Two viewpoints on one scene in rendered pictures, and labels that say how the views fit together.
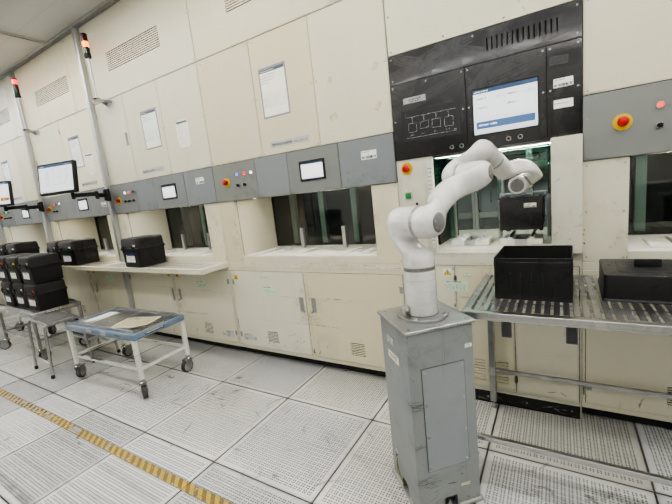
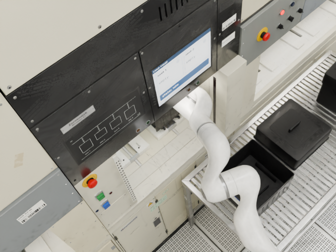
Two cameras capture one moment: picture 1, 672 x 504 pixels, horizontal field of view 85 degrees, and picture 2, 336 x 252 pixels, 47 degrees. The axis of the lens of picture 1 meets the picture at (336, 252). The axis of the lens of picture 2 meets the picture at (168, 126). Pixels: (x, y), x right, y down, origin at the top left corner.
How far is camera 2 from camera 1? 206 cm
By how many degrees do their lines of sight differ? 69
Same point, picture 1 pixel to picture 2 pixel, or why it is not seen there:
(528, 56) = (203, 11)
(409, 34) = (37, 46)
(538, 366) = not seen: hidden behind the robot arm
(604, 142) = (251, 53)
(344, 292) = not seen: outside the picture
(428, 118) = (104, 125)
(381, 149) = (50, 193)
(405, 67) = (48, 92)
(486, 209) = not seen: hidden behind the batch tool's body
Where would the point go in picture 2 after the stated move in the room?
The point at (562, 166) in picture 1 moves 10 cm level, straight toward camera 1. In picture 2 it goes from (233, 89) to (250, 102)
